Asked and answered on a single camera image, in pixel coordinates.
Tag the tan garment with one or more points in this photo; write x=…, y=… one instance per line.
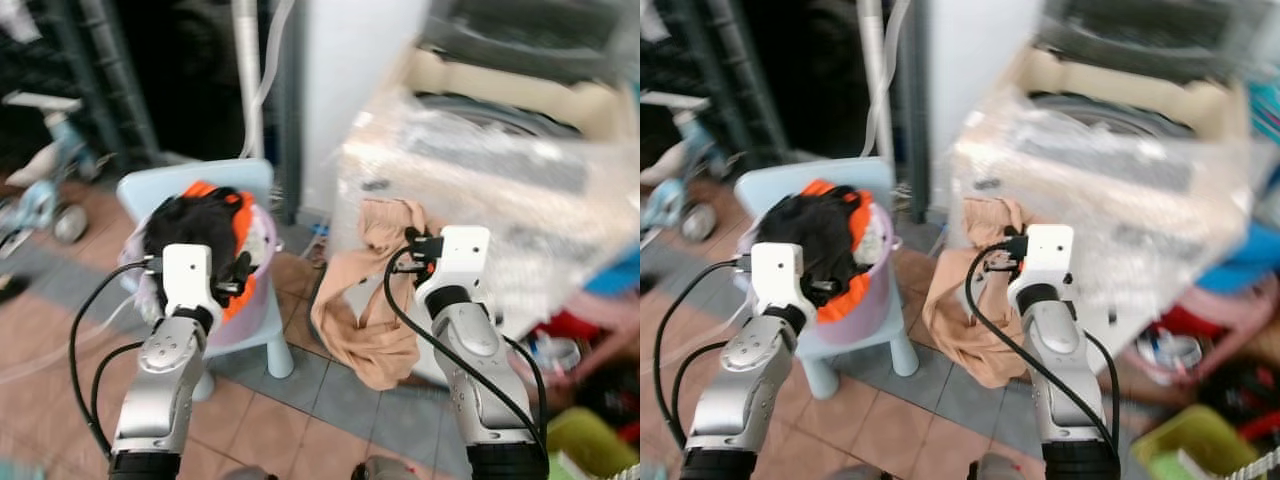
x=965, y=330
x=365, y=330

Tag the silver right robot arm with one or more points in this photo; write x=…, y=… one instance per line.
x=485, y=385
x=1065, y=385

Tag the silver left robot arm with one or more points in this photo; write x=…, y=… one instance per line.
x=735, y=385
x=160, y=385

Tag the plastic-covered washing machine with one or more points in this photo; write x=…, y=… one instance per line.
x=1110, y=160
x=510, y=170

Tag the lilac plastic laundry basket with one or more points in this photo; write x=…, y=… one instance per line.
x=255, y=295
x=868, y=300

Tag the black garment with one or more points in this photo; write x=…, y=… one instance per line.
x=815, y=222
x=195, y=222

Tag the orange garment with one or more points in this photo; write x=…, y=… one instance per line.
x=243, y=215
x=858, y=215

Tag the light blue plastic chair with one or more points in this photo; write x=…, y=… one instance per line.
x=262, y=330
x=880, y=335

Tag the light blue child tricycle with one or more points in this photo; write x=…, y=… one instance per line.
x=40, y=195
x=672, y=190

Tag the pink plastic basin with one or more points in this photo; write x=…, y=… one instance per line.
x=600, y=320
x=1215, y=320

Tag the white upright pipe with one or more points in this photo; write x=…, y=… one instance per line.
x=876, y=80
x=248, y=80

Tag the grey robot foot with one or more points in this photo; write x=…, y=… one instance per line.
x=385, y=469
x=850, y=473
x=250, y=473
x=995, y=468

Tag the dark metal shelf rack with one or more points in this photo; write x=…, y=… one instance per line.
x=725, y=80
x=110, y=80

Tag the green plastic basket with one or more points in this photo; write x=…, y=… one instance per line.
x=1195, y=440
x=590, y=440

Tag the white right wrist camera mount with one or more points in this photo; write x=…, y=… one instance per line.
x=1045, y=252
x=460, y=255

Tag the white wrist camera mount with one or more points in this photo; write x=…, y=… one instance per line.
x=776, y=272
x=1045, y=252
x=460, y=255
x=186, y=272

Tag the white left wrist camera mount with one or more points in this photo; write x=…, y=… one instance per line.
x=186, y=272
x=776, y=272

